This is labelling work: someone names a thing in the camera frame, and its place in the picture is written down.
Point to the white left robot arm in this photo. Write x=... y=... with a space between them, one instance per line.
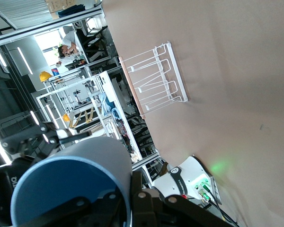
x=191 y=166

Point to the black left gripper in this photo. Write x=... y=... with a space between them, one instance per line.
x=1 y=196

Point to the small orange hard hat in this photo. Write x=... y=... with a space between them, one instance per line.
x=66 y=117

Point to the long aluminium frame beam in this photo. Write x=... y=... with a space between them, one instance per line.
x=49 y=27

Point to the white light strip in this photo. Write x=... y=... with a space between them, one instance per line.
x=0 y=56
x=23 y=60

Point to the person in white shirt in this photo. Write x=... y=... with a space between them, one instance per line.
x=69 y=39

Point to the aluminium frame post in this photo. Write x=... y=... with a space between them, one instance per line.
x=144 y=163

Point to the black office chair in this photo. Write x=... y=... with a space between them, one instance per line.
x=92 y=40

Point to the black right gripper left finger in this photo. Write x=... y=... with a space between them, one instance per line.
x=80 y=209

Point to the blue plastic cup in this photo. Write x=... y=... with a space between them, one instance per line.
x=97 y=151

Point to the large yellow hard hat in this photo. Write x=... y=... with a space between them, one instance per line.
x=45 y=76

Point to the brown cardboard box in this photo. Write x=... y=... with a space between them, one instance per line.
x=54 y=4

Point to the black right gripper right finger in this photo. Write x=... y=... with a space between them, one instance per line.
x=156 y=209

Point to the blue cloth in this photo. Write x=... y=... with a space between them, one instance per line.
x=106 y=104

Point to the white workbench frame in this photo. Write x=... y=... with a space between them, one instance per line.
x=106 y=80

